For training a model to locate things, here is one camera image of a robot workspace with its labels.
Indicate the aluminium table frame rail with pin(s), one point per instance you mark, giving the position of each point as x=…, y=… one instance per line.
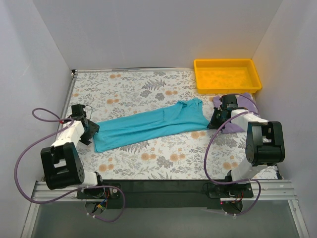
x=111, y=92

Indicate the folded purple t shirt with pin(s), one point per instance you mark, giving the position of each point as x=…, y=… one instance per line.
x=245, y=101

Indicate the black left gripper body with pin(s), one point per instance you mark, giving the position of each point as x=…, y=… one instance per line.
x=91, y=131

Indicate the teal t shirt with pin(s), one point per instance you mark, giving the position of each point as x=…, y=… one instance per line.
x=184, y=116

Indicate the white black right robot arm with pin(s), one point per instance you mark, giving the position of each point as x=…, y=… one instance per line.
x=264, y=147

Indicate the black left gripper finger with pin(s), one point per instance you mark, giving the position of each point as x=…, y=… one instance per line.
x=93, y=129
x=85, y=141

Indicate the yellow plastic tray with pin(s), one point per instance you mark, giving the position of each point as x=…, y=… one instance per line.
x=225, y=76

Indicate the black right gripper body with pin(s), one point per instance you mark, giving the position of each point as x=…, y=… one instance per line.
x=215, y=119

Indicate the floral patterned table mat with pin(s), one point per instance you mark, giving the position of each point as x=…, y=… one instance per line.
x=208, y=154

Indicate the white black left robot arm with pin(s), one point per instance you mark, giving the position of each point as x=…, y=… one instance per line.
x=61, y=162

